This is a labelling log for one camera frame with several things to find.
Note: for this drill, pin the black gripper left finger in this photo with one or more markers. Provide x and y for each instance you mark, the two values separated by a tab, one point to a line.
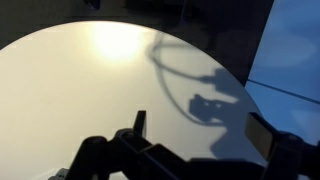
126	146

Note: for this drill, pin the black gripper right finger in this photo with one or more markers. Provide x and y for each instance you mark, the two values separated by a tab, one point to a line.
266	140

